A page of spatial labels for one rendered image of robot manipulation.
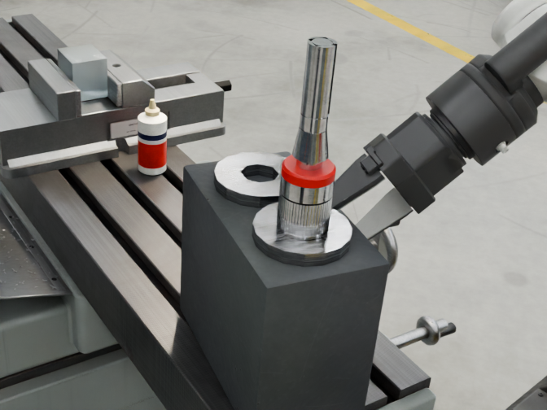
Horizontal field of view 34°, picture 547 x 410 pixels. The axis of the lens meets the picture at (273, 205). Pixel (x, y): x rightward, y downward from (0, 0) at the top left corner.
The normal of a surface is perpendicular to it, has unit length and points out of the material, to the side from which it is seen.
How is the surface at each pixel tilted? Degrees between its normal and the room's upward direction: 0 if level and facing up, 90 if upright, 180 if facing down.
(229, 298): 90
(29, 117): 0
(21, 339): 90
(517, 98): 74
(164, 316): 0
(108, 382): 90
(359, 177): 47
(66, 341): 90
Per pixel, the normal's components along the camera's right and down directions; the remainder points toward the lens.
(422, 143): -0.39, -0.29
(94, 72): 0.52, 0.47
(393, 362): 0.07, -0.85
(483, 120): 0.00, 0.20
